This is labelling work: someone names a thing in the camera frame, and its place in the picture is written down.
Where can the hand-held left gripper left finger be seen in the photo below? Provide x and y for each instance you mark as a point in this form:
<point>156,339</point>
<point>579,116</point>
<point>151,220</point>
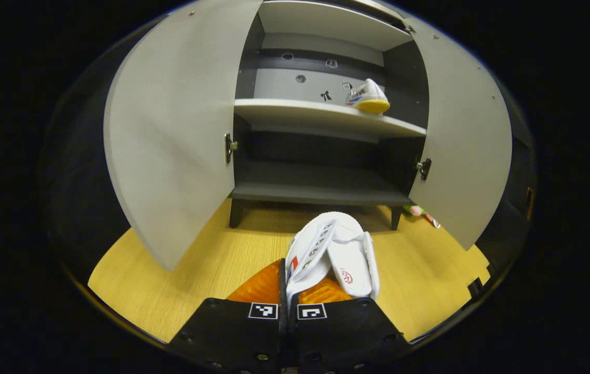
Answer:
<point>243,332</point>

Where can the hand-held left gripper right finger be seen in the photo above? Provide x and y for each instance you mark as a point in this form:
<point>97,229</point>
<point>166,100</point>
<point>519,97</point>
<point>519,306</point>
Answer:
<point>347,332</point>

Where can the white shoe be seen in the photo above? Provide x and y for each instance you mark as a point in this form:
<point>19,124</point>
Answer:
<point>370,96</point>
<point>326,244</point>

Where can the grey shoe cabinet door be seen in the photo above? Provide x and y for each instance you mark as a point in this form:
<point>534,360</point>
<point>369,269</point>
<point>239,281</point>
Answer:
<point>461,140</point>
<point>170,130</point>

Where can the metal door hinge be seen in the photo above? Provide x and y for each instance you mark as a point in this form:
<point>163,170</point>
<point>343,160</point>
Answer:
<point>424,167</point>
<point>409,28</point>
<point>228,148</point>

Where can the pink star plush toy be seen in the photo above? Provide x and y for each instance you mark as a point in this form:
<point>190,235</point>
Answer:
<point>417,210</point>

